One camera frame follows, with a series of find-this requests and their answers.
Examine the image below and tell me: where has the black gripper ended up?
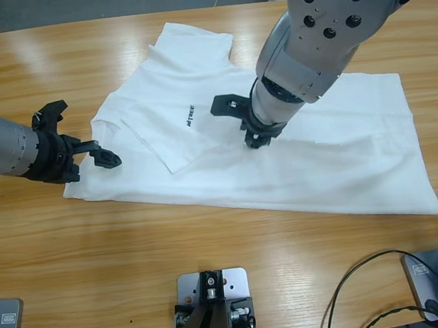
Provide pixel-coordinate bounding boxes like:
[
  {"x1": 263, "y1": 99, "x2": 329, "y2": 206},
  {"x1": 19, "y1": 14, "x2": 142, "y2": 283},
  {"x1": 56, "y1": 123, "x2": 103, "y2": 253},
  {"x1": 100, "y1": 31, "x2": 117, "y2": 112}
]
[
  {"x1": 20, "y1": 122, "x2": 125, "y2": 188},
  {"x1": 238, "y1": 114, "x2": 287, "y2": 151}
]

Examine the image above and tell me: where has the white t-shirt with black logo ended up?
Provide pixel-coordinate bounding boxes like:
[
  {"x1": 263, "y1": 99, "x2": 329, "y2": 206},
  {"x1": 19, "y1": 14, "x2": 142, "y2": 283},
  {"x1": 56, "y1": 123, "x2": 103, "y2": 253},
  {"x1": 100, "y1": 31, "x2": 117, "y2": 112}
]
[{"x1": 49, "y1": 0, "x2": 438, "y2": 248}]

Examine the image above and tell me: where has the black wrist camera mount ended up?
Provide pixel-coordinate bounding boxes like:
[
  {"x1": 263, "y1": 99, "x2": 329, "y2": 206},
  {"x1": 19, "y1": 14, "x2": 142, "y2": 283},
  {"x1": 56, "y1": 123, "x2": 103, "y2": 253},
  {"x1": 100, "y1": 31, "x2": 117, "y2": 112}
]
[
  {"x1": 209, "y1": 92, "x2": 254, "y2": 120},
  {"x1": 29, "y1": 99, "x2": 70, "y2": 134}
]

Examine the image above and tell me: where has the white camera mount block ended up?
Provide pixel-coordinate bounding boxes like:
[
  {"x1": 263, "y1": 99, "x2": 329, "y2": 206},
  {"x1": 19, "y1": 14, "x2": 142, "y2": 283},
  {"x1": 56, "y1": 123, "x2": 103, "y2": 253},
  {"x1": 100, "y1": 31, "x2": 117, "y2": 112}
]
[{"x1": 174, "y1": 266, "x2": 256, "y2": 328}]

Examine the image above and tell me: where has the long black cable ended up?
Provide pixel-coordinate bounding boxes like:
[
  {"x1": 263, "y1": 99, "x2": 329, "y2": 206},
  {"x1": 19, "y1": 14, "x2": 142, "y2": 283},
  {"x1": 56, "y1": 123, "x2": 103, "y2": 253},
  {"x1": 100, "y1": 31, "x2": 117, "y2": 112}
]
[{"x1": 314, "y1": 245, "x2": 438, "y2": 328}]

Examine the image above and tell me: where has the braided dark cable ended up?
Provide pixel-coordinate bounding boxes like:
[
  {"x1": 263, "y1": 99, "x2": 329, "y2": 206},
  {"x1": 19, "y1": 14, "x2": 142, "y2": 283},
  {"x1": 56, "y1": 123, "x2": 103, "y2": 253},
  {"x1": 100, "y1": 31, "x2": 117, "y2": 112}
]
[{"x1": 360, "y1": 302, "x2": 430, "y2": 328}]

